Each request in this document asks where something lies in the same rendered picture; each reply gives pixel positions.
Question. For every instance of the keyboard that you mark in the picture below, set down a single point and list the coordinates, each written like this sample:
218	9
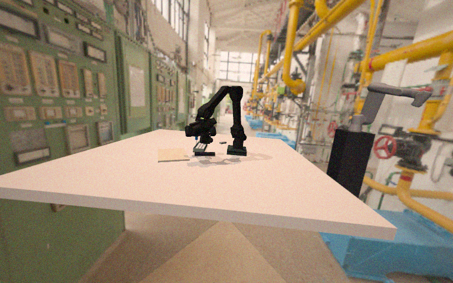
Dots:
199	147

